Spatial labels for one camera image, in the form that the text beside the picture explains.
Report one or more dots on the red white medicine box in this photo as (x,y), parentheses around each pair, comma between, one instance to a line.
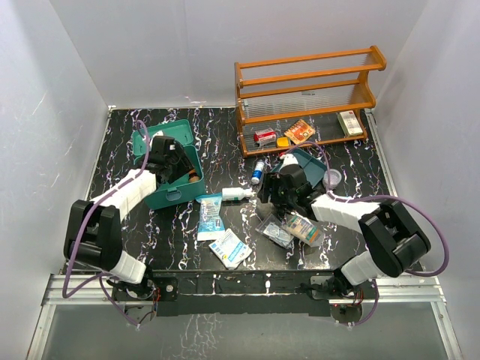
(264,137)

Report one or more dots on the white green medicine box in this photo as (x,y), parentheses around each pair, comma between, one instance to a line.
(349,123)

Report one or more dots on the orange snack packet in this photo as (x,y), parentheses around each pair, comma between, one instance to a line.
(299,132)

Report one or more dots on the blue swab packet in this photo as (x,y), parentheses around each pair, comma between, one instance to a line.
(211,226)

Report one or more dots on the clear round container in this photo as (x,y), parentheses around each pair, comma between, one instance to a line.
(331,179)

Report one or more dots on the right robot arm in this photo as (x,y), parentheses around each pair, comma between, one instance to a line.
(394,240)

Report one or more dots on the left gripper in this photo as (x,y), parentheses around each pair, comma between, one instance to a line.
(185,166)

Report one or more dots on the bagged bandage box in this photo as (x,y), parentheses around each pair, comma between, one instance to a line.
(305,231)

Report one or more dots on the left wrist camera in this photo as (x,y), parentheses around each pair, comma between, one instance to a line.
(161,142)

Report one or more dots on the clear bag of plasters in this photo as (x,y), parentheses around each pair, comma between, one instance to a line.
(272,228)

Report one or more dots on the blue white bandage roll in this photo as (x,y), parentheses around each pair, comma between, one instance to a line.
(257,172)

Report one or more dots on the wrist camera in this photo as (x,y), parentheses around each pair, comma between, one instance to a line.
(288,159)
(161,142)

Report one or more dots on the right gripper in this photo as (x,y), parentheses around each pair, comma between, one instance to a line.
(271,181)

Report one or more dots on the white blue gauze packet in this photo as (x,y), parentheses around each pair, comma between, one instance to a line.
(230,250)

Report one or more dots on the wooden shelf rack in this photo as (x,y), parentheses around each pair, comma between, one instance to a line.
(276,94)

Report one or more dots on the yellow tape measure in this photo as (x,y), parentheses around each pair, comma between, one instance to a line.
(283,142)

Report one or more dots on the white spray bottle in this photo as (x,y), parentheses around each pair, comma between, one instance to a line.
(236,193)

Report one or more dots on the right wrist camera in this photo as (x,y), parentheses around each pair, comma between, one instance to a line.
(288,159)

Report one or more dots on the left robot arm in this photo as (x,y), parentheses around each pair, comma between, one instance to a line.
(94,230)

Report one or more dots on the brown medicine bottle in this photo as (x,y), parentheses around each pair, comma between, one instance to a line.
(193,176)

